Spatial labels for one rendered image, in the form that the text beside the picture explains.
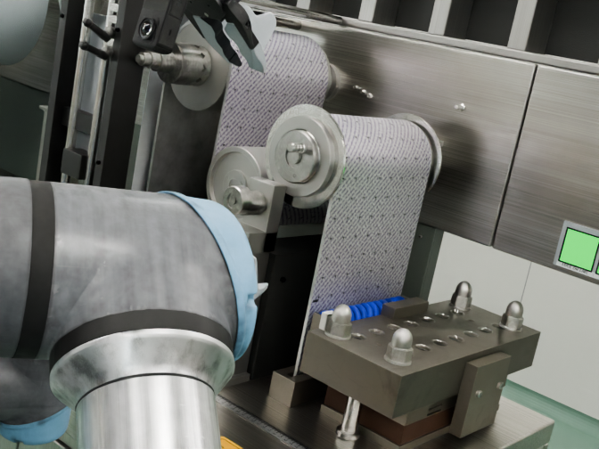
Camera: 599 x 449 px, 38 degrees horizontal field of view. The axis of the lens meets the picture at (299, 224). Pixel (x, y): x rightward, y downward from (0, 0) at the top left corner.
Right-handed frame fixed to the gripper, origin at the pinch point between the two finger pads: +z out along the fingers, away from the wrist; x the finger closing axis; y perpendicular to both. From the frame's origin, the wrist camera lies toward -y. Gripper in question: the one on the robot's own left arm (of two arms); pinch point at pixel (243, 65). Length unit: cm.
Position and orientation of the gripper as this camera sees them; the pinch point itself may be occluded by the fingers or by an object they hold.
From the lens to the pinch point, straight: 109.9
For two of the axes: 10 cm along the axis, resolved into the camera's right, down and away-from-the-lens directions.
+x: -7.4, -2.9, 6.1
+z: 3.7, 5.8, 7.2
